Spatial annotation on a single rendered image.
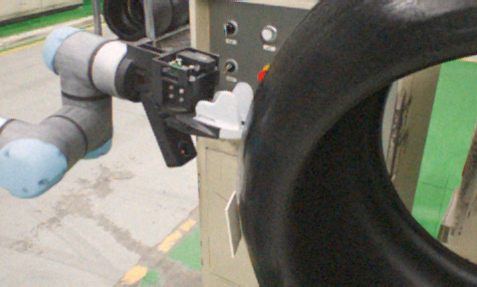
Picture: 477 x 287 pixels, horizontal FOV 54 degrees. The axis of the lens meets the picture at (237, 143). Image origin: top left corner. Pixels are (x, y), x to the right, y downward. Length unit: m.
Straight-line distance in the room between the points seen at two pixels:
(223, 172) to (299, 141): 0.93
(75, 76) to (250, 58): 0.59
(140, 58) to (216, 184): 0.78
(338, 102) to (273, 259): 0.19
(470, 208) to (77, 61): 0.63
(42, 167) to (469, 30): 0.48
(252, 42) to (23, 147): 0.71
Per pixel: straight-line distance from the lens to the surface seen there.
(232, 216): 0.51
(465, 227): 0.85
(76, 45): 0.70
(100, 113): 0.73
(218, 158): 1.31
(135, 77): 0.65
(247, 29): 1.19
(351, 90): 0.37
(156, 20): 4.18
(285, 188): 0.43
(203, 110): 0.58
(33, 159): 0.62
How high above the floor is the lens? 1.45
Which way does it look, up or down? 27 degrees down
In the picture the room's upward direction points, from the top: straight up
